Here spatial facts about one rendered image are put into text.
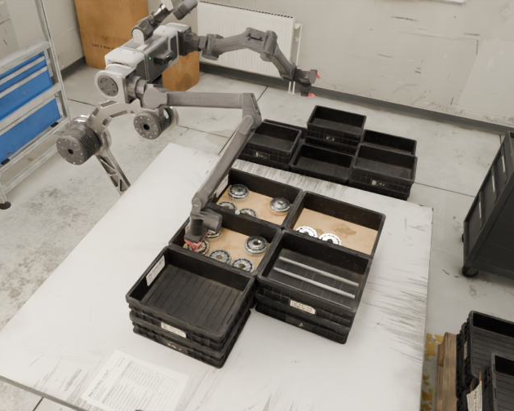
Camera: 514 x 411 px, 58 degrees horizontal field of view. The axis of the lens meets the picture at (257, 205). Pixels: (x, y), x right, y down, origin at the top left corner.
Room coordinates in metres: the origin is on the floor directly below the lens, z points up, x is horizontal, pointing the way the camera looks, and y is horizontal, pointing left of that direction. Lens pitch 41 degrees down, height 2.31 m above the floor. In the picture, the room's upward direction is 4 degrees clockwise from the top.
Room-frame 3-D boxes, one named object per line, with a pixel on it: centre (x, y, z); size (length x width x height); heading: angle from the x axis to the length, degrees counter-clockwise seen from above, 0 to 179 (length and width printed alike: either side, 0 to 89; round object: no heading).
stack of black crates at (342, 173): (2.61, -0.43, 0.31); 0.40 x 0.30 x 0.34; 74
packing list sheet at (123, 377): (0.79, 0.38, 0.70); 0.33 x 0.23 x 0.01; 74
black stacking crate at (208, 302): (1.08, 0.22, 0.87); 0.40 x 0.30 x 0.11; 70
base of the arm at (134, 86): (1.62, 0.50, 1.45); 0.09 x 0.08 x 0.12; 164
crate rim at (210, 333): (1.08, 0.22, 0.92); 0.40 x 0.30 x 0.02; 70
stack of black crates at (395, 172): (2.50, -0.82, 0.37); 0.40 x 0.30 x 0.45; 74
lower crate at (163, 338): (1.08, 0.22, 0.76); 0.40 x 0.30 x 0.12; 70
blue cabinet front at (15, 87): (2.80, 1.72, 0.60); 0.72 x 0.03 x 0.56; 164
